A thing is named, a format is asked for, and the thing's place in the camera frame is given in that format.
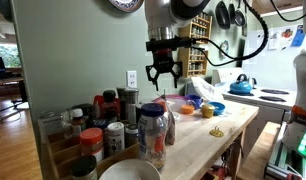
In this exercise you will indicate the blue bowl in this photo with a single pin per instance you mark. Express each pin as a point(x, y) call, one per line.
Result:
point(219, 108)

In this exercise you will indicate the white wall outlet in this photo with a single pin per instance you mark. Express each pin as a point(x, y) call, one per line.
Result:
point(131, 79)

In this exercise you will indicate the white bowl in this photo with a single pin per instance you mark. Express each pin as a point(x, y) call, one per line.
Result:
point(131, 169)

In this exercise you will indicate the wooden organizer crate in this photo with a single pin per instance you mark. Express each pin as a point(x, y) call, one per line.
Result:
point(63, 152)

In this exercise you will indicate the black-capped red bottle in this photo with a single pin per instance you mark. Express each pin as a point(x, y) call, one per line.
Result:
point(109, 109)

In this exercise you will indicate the white plastic bag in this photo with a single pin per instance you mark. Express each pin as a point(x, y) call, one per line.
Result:
point(200, 87)

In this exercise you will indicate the blue mug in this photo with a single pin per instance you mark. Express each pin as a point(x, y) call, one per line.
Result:
point(195, 99)

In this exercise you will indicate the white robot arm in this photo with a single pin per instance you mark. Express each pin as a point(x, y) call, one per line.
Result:
point(162, 15)

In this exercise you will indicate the blue-lidded plastic jar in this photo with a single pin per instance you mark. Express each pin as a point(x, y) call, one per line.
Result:
point(151, 135)

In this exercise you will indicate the white spice shaker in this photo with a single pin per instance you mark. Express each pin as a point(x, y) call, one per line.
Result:
point(116, 140)

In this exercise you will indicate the black hanging pan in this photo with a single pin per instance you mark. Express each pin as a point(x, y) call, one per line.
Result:
point(222, 15)

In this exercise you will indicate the white stove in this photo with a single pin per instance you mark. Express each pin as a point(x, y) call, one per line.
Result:
point(274, 108)

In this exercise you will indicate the blue kettle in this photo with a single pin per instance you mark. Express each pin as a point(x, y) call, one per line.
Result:
point(241, 85)

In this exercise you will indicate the wooden spice rack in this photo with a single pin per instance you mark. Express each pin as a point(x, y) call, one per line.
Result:
point(199, 28)
point(194, 62)

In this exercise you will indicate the cranberries package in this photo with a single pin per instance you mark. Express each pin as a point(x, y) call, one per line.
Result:
point(170, 134)

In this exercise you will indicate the yellow paper clip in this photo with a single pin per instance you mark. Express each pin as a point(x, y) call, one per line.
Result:
point(216, 132)

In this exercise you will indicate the steel pepper grinder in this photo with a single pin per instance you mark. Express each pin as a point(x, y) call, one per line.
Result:
point(131, 96)

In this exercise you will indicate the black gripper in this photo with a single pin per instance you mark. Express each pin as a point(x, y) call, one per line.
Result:
point(162, 59)

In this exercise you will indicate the upper wooden spice rack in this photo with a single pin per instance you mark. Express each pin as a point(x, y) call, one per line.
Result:
point(199, 28)

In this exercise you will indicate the orange-lidded jar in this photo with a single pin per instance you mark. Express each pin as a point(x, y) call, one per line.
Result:
point(91, 141)

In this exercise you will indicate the white carton box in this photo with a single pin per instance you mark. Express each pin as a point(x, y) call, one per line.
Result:
point(49, 126)

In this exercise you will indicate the decorative wall plate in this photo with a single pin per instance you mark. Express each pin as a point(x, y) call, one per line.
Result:
point(128, 6)

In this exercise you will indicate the wooden butcher block table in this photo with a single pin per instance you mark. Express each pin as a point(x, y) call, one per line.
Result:
point(195, 150)

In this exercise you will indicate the orange small cup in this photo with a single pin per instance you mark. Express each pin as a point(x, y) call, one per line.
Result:
point(187, 109)

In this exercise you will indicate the yellow small cup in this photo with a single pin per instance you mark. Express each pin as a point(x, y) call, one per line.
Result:
point(207, 110)

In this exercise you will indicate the lower wooden spice rack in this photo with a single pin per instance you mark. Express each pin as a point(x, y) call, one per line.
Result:
point(194, 62)

